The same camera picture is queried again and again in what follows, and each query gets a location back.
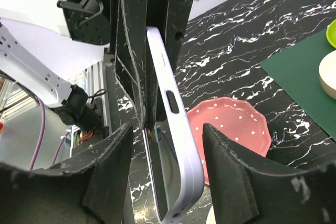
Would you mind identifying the pink dotted plate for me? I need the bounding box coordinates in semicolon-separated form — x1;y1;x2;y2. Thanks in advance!
187;97;271;185

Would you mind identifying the dark green mat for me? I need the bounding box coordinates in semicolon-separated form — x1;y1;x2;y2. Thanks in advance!
261;29;335;139

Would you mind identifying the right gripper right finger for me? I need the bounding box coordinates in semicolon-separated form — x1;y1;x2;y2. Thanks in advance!
203;124;335;223

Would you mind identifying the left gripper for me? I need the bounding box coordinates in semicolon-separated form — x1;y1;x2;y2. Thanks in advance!
56;0;202;127

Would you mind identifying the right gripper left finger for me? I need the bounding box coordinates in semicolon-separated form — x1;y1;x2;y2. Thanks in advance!
1;123;133;223

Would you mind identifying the cream small bowl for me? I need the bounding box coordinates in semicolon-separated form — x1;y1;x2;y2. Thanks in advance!
319;50;336;100

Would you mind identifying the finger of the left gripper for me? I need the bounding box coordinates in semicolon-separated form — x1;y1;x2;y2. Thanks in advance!
160;0;193;72

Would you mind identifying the phone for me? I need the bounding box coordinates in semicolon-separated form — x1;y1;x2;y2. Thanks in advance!
142;27;204;223

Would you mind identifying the large white bowl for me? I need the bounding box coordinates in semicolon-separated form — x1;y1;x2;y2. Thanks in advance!
205;206;216;224

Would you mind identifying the lime green saucer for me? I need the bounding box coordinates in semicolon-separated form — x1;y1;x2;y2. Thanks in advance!
325;19;336;48

